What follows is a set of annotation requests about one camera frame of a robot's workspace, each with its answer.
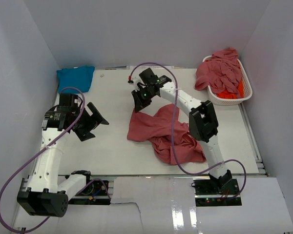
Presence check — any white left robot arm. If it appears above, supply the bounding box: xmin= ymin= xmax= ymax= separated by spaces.
xmin=17 ymin=94 xmax=108 ymax=217

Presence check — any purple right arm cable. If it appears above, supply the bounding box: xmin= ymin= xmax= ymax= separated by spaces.
xmin=129 ymin=62 xmax=247 ymax=201

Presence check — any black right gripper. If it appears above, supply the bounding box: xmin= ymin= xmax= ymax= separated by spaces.
xmin=132 ymin=87 xmax=156 ymax=113

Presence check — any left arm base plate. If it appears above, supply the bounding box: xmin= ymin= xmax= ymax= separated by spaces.
xmin=68 ymin=180 xmax=112 ymax=205

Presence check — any pink t-shirt in basket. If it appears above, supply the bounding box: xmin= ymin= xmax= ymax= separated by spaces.
xmin=194 ymin=47 xmax=242 ymax=98

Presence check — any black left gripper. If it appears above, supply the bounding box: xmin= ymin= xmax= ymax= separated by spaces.
xmin=71 ymin=102 xmax=108 ymax=141

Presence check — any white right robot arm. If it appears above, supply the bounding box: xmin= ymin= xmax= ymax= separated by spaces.
xmin=128 ymin=68 xmax=232 ymax=195

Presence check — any pink t-shirt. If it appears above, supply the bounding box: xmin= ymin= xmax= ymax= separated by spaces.
xmin=127 ymin=104 xmax=206 ymax=165
xmin=194 ymin=47 xmax=242 ymax=98

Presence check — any white plastic laundry basket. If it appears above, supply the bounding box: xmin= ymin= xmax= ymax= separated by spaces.
xmin=202 ymin=55 xmax=253 ymax=106

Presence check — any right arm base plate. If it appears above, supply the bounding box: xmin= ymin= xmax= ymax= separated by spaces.
xmin=191 ymin=179 xmax=242 ymax=207

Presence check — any folded blue t-shirt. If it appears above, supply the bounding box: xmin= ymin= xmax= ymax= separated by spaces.
xmin=57 ymin=66 xmax=95 ymax=94

